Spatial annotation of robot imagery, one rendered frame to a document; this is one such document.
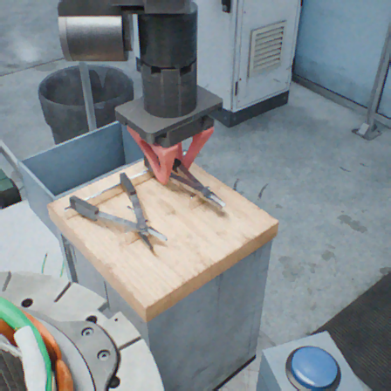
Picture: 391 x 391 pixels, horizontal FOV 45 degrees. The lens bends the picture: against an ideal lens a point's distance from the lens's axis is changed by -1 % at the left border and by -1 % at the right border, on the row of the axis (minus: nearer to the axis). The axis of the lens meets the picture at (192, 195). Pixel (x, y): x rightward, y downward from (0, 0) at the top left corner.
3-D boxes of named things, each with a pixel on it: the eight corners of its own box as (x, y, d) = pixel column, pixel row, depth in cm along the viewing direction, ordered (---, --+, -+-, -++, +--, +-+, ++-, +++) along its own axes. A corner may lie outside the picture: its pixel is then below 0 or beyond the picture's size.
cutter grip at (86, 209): (70, 209, 54) (67, 197, 53) (75, 204, 55) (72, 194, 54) (96, 222, 52) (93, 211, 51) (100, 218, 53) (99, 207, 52)
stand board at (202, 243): (50, 218, 58) (45, 203, 57) (171, 161, 68) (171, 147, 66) (146, 324, 47) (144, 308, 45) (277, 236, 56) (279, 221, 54)
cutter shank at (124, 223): (95, 218, 52) (94, 214, 52) (99, 214, 53) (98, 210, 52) (143, 235, 50) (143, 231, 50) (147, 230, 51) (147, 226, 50)
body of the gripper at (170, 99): (114, 122, 51) (106, 58, 47) (187, 92, 57) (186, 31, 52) (151, 149, 48) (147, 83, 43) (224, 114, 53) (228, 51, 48)
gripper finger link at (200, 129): (132, 174, 58) (126, 106, 52) (178, 151, 61) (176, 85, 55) (168, 202, 54) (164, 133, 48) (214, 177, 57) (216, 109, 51)
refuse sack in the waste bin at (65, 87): (38, 150, 218) (21, 79, 195) (112, 123, 236) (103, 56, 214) (77, 192, 194) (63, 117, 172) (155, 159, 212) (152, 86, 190)
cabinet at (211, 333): (83, 342, 75) (51, 219, 58) (175, 283, 84) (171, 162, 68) (158, 439, 63) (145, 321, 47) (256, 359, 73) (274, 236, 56)
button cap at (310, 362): (304, 396, 41) (305, 390, 41) (283, 357, 44) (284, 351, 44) (344, 383, 42) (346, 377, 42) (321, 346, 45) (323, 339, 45)
